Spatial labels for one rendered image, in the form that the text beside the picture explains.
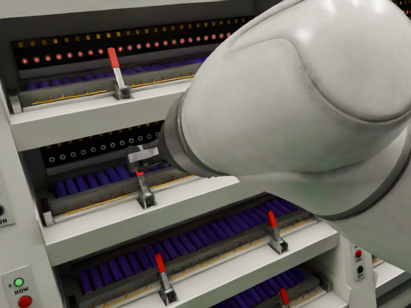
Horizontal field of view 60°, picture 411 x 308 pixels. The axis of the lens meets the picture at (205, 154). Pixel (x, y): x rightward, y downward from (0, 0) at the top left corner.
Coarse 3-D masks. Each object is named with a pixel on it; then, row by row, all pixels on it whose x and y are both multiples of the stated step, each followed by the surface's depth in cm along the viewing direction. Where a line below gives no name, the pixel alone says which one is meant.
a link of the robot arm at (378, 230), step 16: (400, 176) 22; (400, 192) 22; (368, 208) 23; (384, 208) 23; (400, 208) 23; (336, 224) 26; (352, 224) 25; (368, 224) 24; (384, 224) 24; (400, 224) 23; (352, 240) 27; (368, 240) 25; (384, 240) 24; (400, 240) 24; (384, 256) 26; (400, 256) 25
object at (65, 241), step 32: (96, 160) 75; (32, 192) 61; (160, 192) 68; (192, 192) 67; (224, 192) 69; (256, 192) 74; (64, 224) 60; (96, 224) 60; (128, 224) 62; (160, 224) 65; (64, 256) 58
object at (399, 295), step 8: (408, 280) 108; (400, 288) 105; (408, 288) 104; (384, 296) 103; (392, 296) 102; (400, 296) 102; (408, 296) 104; (384, 304) 100; (392, 304) 101; (400, 304) 103; (408, 304) 104
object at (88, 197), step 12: (168, 168) 72; (120, 180) 68; (132, 180) 68; (156, 180) 70; (168, 180) 71; (84, 192) 65; (96, 192) 65; (108, 192) 66; (120, 192) 67; (60, 204) 62; (72, 204) 63; (84, 204) 65; (96, 204) 64
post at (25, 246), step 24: (0, 120) 51; (0, 144) 52; (0, 168) 52; (24, 168) 61; (24, 192) 54; (24, 216) 54; (0, 240) 53; (24, 240) 54; (0, 264) 53; (24, 264) 55; (48, 264) 56; (0, 288) 53; (48, 288) 56
